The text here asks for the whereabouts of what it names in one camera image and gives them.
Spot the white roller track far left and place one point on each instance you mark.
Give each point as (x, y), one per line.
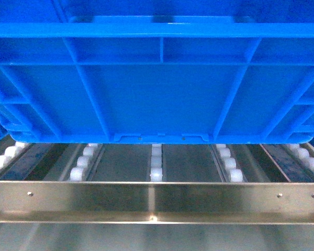
(11, 153)

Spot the white roller track centre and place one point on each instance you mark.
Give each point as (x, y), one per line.
(156, 171)

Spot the large blue plastic crate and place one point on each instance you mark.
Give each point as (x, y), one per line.
(172, 72)

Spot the white roller track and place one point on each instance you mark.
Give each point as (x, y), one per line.
(11, 153)
(303, 155)
(156, 171)
(84, 163)
(229, 164)

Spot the white roller track far right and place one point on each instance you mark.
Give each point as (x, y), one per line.
(303, 155)

